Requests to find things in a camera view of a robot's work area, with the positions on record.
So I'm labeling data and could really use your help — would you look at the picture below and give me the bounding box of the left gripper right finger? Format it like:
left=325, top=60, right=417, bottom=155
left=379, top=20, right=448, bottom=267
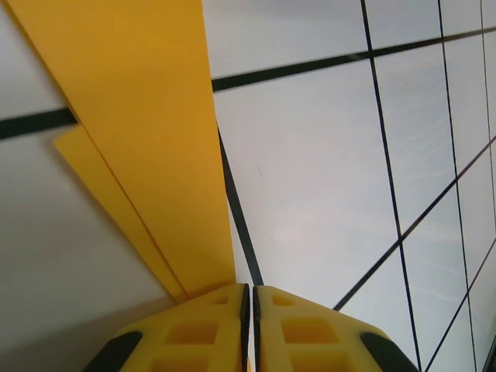
left=252, top=285, right=422, bottom=372

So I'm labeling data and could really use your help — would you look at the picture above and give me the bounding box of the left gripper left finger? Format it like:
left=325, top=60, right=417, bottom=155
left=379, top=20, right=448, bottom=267
left=83, top=282, right=251, bottom=372

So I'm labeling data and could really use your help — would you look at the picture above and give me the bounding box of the orange paper sheet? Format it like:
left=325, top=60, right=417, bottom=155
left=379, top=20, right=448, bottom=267
left=0, top=0, right=237, bottom=305

